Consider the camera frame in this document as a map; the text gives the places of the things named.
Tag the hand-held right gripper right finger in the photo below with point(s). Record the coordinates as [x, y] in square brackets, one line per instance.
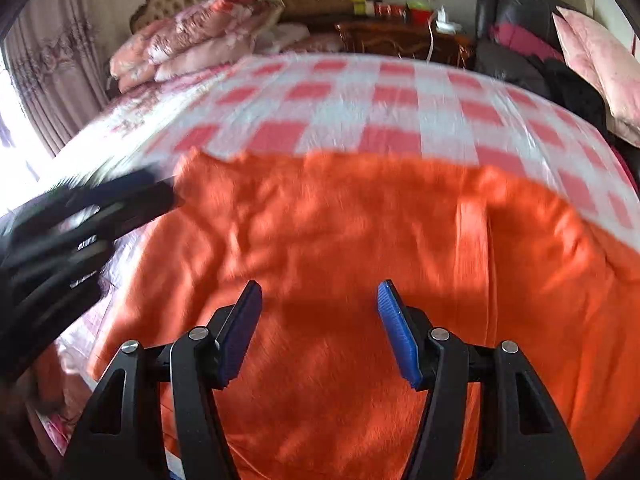
[397, 335]

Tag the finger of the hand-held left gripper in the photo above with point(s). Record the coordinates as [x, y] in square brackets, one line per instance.
[135, 180]
[150, 205]

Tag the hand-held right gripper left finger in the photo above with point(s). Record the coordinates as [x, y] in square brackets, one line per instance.
[235, 340]

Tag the orange pants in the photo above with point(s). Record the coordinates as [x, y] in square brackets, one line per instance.
[325, 240]

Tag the salmon floral pillow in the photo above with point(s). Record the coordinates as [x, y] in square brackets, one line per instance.
[132, 57]
[135, 84]

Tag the pale pink pillow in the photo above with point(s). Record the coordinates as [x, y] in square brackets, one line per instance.
[200, 62]

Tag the pink embroidered curtain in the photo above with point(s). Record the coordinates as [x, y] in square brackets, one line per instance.
[50, 75]

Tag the folded floral quilt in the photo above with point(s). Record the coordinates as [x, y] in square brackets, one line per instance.
[210, 25]

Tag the pink checked tablecloth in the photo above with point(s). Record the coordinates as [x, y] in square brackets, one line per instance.
[350, 110]

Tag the pink floral pillow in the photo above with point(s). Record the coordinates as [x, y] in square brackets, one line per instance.
[320, 42]

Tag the yellow jar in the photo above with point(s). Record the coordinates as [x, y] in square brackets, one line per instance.
[359, 6]

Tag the red cloth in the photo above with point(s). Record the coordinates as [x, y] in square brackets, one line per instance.
[625, 160]

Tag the dark wooden nightstand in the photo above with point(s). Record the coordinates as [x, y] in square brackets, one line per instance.
[390, 40]

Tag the black clothing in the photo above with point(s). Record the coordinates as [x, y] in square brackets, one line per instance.
[570, 90]

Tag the red box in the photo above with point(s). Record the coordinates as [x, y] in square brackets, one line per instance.
[389, 11]

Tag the white round device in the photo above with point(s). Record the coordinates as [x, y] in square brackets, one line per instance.
[447, 26]

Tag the maroon bolster pillow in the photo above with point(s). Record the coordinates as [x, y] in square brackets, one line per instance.
[525, 40]

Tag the red cup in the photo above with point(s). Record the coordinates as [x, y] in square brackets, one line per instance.
[420, 12]

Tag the white charger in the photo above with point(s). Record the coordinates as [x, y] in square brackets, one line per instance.
[441, 14]

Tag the pink satin cushion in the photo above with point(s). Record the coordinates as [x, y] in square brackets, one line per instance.
[600, 60]

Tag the black leather sofa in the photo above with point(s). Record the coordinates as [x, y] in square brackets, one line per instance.
[515, 0]

